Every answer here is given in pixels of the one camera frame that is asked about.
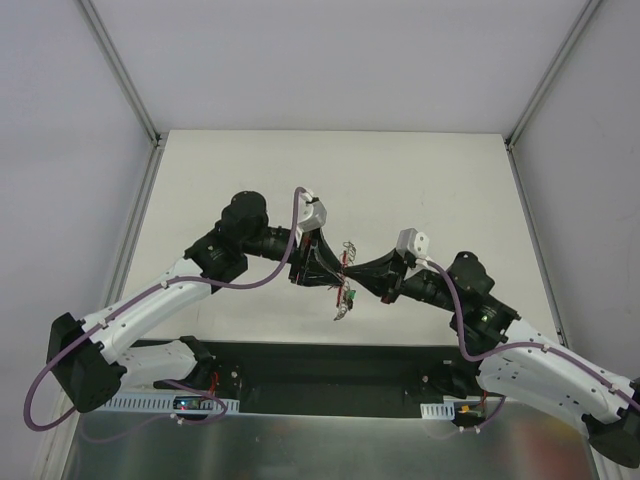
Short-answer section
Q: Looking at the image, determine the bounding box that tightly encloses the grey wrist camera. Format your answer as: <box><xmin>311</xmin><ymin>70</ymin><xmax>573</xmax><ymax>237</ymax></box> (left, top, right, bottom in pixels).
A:
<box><xmin>295</xmin><ymin>189</ymin><xmax>327</xmax><ymax>244</ymax></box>
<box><xmin>395</xmin><ymin>228</ymin><xmax>430</xmax><ymax>264</ymax></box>

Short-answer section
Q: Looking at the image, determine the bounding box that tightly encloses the right aluminium frame post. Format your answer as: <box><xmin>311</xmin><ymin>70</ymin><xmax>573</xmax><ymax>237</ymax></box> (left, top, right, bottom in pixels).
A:
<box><xmin>505</xmin><ymin>0</ymin><xmax>605</xmax><ymax>152</ymax></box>

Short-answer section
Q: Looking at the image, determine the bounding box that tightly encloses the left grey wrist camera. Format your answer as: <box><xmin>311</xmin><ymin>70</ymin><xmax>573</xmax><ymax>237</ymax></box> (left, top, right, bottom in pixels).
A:
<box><xmin>295</xmin><ymin>189</ymin><xmax>327</xmax><ymax>244</ymax></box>

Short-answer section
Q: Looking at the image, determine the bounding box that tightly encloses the left aluminium frame post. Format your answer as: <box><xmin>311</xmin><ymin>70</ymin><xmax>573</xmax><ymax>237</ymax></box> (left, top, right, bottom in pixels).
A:
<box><xmin>74</xmin><ymin>0</ymin><xmax>162</xmax><ymax>147</ymax></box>

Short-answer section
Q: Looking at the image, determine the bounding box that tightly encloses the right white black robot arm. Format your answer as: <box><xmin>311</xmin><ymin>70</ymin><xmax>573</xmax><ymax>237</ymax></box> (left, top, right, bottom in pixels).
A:
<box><xmin>344</xmin><ymin>251</ymin><xmax>639</xmax><ymax>469</ymax></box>

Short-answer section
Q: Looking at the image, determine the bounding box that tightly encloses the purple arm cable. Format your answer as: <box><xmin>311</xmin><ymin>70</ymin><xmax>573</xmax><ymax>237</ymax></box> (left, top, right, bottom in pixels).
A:
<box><xmin>424</xmin><ymin>259</ymin><xmax>640</xmax><ymax>406</ymax></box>
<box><xmin>23</xmin><ymin>186</ymin><xmax>307</xmax><ymax>432</ymax></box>

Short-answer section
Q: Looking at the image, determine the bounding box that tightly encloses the left white cable duct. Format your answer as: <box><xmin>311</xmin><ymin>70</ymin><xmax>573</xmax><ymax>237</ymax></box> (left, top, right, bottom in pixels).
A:
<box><xmin>99</xmin><ymin>393</ymin><xmax>240</xmax><ymax>415</ymax></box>

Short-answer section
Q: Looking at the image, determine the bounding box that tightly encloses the right aluminium table rail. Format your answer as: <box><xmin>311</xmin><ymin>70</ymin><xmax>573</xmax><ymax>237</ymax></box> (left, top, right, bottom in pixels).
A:
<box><xmin>505</xmin><ymin>142</ymin><xmax>621</xmax><ymax>480</ymax></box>

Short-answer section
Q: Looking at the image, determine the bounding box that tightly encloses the right white cable duct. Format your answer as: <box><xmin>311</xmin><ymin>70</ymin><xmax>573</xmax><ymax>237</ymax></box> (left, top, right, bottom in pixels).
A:
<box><xmin>420</xmin><ymin>401</ymin><xmax>456</xmax><ymax>421</ymax></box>

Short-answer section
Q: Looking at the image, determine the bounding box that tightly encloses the white cable duct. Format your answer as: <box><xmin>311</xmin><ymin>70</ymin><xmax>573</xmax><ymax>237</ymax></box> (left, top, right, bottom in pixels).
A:
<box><xmin>99</xmin><ymin>393</ymin><xmax>240</xmax><ymax>415</ymax></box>
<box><xmin>420</xmin><ymin>401</ymin><xmax>456</xmax><ymax>421</ymax></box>

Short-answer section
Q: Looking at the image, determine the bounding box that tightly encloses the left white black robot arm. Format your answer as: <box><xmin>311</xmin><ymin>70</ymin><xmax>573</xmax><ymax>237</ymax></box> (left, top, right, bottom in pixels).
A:
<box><xmin>47</xmin><ymin>188</ymin><xmax>327</xmax><ymax>413</ymax></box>

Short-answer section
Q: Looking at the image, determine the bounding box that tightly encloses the left aluminium table rail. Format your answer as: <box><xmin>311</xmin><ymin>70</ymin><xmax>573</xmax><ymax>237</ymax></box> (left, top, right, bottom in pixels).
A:
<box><xmin>31</xmin><ymin>134</ymin><xmax>168</xmax><ymax>479</ymax></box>

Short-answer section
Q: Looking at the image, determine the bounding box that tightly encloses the aluminium frame post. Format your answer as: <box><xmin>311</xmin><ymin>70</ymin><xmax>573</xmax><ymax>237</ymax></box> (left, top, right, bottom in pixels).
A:
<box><xmin>505</xmin><ymin>0</ymin><xmax>605</xmax><ymax>152</ymax></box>
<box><xmin>74</xmin><ymin>0</ymin><xmax>162</xmax><ymax>147</ymax></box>

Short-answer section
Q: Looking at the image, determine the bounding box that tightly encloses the aluminium table rail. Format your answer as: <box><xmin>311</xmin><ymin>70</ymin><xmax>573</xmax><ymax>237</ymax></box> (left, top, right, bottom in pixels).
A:
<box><xmin>505</xmin><ymin>142</ymin><xmax>621</xmax><ymax>480</ymax></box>
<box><xmin>31</xmin><ymin>134</ymin><xmax>168</xmax><ymax>479</ymax></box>

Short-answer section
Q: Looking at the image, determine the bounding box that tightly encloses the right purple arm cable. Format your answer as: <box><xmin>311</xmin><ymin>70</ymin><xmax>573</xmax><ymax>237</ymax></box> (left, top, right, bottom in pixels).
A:
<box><xmin>424</xmin><ymin>259</ymin><xmax>640</xmax><ymax>406</ymax></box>

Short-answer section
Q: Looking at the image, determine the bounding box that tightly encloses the red handled metal key holder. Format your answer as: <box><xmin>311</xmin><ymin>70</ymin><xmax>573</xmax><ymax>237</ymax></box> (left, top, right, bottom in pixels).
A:
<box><xmin>334</xmin><ymin>241</ymin><xmax>357</xmax><ymax>321</ymax></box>

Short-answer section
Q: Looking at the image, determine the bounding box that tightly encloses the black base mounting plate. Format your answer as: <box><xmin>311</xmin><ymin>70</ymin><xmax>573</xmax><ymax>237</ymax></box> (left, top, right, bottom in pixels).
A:
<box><xmin>187</xmin><ymin>341</ymin><xmax>483</xmax><ymax>419</ymax></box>

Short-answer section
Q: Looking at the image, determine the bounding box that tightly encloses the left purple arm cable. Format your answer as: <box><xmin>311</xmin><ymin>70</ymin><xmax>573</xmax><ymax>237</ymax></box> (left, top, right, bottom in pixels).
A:
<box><xmin>23</xmin><ymin>186</ymin><xmax>307</xmax><ymax>432</ymax></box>

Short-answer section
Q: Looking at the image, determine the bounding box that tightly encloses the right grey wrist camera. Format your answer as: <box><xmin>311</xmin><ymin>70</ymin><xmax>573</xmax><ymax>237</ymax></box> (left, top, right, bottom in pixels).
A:
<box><xmin>395</xmin><ymin>228</ymin><xmax>430</xmax><ymax>264</ymax></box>

